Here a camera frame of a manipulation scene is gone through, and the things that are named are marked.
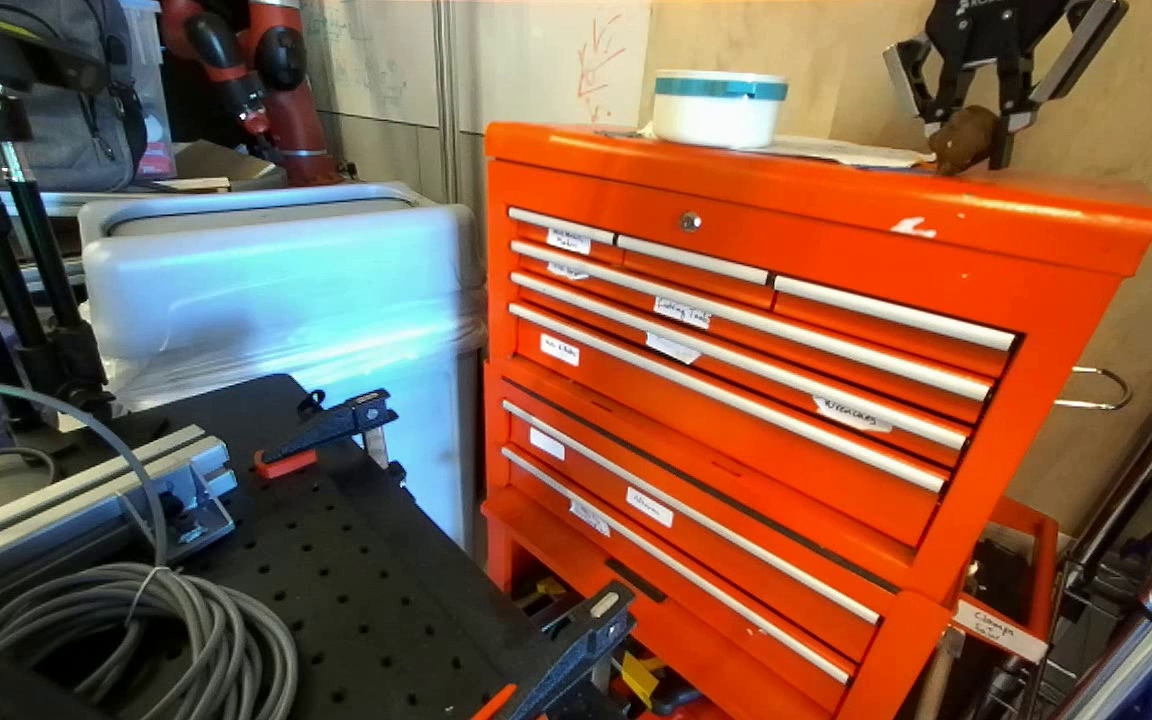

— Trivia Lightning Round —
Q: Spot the roller cabinet orange drawer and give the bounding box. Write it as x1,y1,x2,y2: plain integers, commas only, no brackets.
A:
494,445,865,712
494,396,888,667

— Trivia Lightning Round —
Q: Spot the metal corner bracket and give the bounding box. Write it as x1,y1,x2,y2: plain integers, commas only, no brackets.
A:
152,462,241,561

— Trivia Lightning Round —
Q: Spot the grey coiled cable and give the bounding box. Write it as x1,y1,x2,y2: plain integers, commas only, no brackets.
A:
0,377,302,720

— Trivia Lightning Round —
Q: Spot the long deep orange drawer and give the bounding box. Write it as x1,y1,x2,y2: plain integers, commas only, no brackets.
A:
502,301,956,552

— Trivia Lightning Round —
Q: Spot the medium orange drawer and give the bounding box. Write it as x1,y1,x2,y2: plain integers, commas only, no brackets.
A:
611,230,779,301

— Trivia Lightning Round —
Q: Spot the black camera tripod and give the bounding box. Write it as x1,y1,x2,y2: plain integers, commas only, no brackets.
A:
0,81,114,430

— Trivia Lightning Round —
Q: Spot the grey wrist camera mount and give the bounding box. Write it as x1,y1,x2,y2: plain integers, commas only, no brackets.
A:
1027,0,1136,107

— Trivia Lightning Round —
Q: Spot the orange tool chest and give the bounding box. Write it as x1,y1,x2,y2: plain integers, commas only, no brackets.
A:
478,118,1152,607

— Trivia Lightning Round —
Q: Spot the wide orange drawer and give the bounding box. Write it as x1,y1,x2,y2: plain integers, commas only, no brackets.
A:
767,273,1022,378

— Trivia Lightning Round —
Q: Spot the brown toy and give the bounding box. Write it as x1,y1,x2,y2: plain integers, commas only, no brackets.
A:
909,107,1009,185

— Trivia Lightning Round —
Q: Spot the black clamp orange handle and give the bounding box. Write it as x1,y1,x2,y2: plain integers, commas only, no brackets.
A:
248,384,408,489

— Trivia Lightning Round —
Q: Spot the translucent plastic storage bin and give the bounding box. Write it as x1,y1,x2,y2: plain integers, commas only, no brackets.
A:
74,180,478,552

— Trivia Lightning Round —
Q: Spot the short orange drawer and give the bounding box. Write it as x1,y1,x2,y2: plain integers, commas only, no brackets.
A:
502,203,623,264

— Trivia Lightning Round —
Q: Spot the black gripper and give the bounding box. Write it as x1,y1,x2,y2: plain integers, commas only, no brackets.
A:
879,0,1076,170

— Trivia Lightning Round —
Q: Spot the metal side handle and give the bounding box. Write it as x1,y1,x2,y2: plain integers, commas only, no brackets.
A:
1050,358,1136,419

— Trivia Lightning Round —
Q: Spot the white label bar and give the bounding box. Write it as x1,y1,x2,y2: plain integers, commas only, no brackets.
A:
951,594,1054,667

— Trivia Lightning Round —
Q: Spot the white paper sheet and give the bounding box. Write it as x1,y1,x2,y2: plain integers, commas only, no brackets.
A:
755,133,920,174

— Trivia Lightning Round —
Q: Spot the aluminium extrusion rail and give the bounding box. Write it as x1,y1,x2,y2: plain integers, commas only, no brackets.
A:
0,419,241,593

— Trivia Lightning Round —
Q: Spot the blue bar clamp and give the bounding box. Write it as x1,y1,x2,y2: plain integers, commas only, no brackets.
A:
466,581,638,720

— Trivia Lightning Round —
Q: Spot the silver metal rail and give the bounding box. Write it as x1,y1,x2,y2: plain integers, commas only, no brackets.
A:
1054,533,1152,720

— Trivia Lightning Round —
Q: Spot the long shallow orange drawer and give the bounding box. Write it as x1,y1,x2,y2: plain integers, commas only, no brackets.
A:
508,237,998,429
508,269,977,472

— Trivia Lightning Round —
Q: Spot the white bowl teal stripe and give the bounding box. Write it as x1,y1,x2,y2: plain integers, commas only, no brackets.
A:
649,66,793,152

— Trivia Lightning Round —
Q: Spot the grey backpack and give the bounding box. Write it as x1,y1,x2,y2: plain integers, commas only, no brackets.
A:
0,0,179,192

